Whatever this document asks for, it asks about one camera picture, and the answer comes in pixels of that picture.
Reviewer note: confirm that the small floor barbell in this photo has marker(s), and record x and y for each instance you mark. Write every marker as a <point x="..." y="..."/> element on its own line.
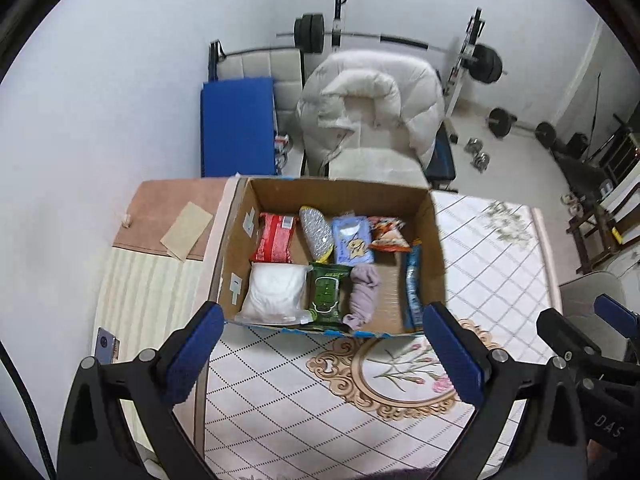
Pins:
<point x="500" y="122"/>

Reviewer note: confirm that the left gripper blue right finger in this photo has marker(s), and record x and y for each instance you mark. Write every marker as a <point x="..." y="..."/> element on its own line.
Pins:
<point x="460" y="352"/>

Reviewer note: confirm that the silver mesh sponge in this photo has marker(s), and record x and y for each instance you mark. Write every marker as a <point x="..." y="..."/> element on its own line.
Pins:
<point x="317" y="233"/>

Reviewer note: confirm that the white cotton bag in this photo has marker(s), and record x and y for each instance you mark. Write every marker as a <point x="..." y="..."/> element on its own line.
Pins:
<point x="276" y="295"/>

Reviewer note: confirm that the orange snack bag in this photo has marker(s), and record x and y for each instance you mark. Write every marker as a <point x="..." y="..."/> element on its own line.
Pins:
<point x="386" y="235"/>

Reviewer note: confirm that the white puffer jacket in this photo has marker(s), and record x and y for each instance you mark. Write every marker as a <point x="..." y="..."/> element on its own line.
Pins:
<point x="370" y="110"/>

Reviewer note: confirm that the blue smartphone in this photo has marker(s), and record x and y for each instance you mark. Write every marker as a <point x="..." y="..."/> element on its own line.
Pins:
<point x="106" y="350"/>

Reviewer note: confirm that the dark wooden stool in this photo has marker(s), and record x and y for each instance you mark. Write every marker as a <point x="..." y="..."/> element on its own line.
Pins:
<point x="599" y="236"/>

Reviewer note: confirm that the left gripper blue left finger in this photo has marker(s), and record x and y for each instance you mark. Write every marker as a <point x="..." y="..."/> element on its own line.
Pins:
<point x="186" y="352"/>

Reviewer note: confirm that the long blue snack bag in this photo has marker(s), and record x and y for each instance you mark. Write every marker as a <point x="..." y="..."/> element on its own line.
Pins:
<point x="412" y="308"/>

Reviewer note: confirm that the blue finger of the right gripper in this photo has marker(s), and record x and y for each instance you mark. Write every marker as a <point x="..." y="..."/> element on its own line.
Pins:
<point x="563" y="337"/>
<point x="623" y="320"/>

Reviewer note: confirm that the blue padded weight bench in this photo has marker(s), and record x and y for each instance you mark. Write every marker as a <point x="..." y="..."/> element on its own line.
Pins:
<point x="441" y="171"/>

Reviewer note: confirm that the blue star tissue pack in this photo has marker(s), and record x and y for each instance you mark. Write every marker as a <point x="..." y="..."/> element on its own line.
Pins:
<point x="352" y="239"/>

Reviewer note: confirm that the tan paper piece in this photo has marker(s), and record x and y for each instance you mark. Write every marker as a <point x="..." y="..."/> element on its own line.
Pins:
<point x="184" y="233"/>

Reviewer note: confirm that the blue folded mat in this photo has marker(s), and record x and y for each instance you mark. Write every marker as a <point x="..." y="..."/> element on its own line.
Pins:
<point x="237" y="128"/>

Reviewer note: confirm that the chrome dumbbell pair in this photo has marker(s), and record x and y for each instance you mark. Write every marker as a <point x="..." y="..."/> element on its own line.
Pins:
<point x="480" y="159"/>

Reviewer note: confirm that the beige sofa chair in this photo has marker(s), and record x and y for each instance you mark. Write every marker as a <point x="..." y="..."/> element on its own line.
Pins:
<point x="286" y="66"/>

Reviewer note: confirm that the red snack pack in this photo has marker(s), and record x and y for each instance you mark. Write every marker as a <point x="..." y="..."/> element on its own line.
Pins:
<point x="275" y="240"/>

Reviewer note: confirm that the barbell with black plates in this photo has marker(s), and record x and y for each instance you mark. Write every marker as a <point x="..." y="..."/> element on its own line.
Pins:
<point x="482" y="63"/>

